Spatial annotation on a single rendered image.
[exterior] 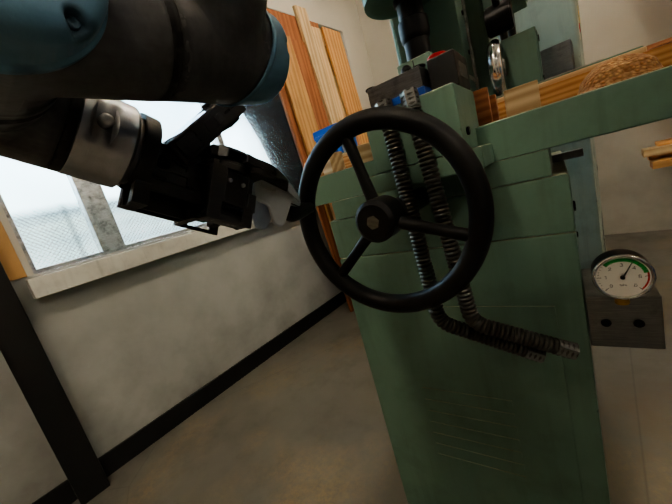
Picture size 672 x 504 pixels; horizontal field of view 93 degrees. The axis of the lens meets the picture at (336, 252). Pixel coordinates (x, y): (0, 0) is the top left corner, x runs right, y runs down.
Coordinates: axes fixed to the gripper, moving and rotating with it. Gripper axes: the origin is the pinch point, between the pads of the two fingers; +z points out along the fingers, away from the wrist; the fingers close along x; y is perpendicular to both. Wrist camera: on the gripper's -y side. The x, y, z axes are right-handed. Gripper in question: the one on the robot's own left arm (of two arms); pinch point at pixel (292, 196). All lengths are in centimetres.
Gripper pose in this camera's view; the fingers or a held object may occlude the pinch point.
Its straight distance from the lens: 45.5
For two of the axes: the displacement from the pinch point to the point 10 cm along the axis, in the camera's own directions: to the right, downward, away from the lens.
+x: 7.8, -0.7, -6.2
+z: 6.3, 1.8, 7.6
